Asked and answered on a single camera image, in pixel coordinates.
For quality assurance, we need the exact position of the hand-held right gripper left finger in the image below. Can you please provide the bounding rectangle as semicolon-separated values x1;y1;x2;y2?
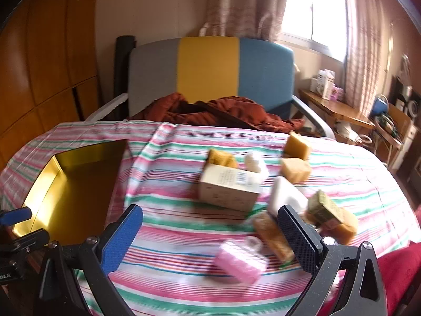
38;204;143;316

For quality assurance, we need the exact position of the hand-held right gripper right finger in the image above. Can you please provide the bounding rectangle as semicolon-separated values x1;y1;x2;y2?
277;204;389;316

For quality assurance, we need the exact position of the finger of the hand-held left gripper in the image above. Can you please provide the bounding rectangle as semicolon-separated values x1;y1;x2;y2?
0;207;32;226
11;230;50;251

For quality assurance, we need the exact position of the clear brown sponge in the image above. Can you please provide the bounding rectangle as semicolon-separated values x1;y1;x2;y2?
252;211;297;265

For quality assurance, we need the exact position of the white soap bar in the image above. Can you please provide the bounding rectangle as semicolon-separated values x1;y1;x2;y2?
267;176;309;219

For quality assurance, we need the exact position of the pink hair roller pack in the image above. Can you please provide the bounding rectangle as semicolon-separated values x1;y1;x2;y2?
212;236;270;284

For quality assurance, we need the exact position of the white rounded bottle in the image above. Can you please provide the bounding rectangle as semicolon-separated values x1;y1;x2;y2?
244;151;269;181

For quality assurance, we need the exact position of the white carton box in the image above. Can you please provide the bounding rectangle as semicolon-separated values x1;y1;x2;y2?
197;163;264;213

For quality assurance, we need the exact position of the striped tablecloth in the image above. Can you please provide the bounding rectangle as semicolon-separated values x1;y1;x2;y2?
0;120;413;316

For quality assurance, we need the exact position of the dark red cloth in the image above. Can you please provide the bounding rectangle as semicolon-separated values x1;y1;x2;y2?
375;234;421;313

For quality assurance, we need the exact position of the wooden side table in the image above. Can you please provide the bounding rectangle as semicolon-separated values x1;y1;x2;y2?
298;89;375;139

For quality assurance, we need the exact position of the rust red jacket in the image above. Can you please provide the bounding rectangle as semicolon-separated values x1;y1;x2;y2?
130;92;305;132

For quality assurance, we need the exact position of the wooden wardrobe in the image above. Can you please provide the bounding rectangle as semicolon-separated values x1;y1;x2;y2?
0;0;102;172

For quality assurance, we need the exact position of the blue bag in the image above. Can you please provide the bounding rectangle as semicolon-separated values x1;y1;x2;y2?
370;95;389;119

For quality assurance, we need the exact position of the cluttered wooden shelf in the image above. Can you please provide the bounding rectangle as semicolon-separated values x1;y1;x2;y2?
372;54;421;185

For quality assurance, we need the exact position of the small white box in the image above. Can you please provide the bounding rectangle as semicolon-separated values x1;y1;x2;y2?
317;69;336;100

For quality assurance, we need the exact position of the grey yellow blue chair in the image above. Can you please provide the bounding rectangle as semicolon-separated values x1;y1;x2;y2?
86;36;336;139

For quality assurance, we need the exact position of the patterned beige curtain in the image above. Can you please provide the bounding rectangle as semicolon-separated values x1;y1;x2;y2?
199;0;290;42
342;0;395;119

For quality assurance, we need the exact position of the bright window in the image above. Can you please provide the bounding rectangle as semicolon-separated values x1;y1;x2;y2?
281;0;349;63

